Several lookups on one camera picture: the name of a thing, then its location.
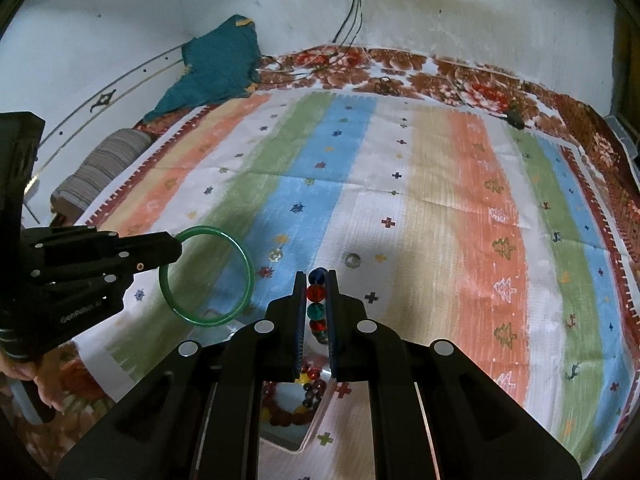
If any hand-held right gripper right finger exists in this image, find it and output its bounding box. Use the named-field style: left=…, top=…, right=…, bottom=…
left=326, top=270, right=585, bottom=480

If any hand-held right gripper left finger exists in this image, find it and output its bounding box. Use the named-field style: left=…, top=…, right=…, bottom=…
left=55, top=271, right=308, bottom=480

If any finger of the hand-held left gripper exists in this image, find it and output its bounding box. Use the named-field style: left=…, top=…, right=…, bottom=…
left=21, top=226, right=121, bottom=251
left=30, top=231, right=184, bottom=311

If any multicoloured glass bead bracelet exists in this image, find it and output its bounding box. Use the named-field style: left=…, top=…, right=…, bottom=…
left=295, top=268, right=333, bottom=411

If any green jade bangle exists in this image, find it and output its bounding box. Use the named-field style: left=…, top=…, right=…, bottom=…
left=159, top=226, right=254, bottom=327

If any dark red bead bracelet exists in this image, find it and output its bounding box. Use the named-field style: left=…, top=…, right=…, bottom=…
left=261, top=382, right=303, bottom=427

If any silver metal tin box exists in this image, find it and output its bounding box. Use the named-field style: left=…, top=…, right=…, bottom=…
left=192, top=330, right=346, bottom=480

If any person's left hand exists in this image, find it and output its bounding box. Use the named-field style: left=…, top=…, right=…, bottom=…
left=0, top=347, right=63, bottom=411

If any grey striped pillow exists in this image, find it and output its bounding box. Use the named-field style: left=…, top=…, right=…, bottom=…
left=50, top=128, right=153, bottom=213

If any white bed headboard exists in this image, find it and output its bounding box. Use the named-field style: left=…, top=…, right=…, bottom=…
left=25, top=42, right=196, bottom=221

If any pastel striped cloth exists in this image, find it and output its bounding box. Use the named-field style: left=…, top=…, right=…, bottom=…
left=75, top=87, right=640, bottom=480

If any teal garment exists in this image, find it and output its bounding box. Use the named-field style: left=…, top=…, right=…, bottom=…
left=144, top=14, right=263, bottom=122

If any black cable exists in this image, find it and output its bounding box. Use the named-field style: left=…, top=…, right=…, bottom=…
left=345, top=0, right=366, bottom=45
left=332, top=0, right=359, bottom=43

